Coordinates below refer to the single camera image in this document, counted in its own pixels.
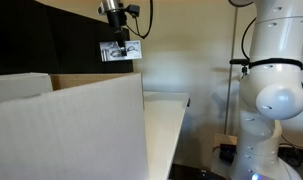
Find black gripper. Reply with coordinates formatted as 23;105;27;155
106;9;129;57

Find small white glasses box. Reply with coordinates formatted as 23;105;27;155
99;39;143;63

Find small tan cardboard box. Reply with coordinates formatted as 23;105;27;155
213;133;239;149

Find black electronic box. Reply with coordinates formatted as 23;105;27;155
218;143;238;164

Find black computer monitor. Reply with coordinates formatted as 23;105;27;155
59;8;134;75
0;0;62;77

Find white foam board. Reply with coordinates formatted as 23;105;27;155
0;72;151;180

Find thin grey stand pole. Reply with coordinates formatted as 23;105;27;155
224;5;241;136

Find black pole clamp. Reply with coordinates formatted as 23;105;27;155
229;58;251;77

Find black rounded object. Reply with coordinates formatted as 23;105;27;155
168;163;227;180

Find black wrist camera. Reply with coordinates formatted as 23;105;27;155
125;3;141;18

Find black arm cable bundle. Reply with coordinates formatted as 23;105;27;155
240;16;303;108

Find black cable strap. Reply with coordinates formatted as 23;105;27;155
249;57;303;72

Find black floor cables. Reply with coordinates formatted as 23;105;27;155
278;134;303;174

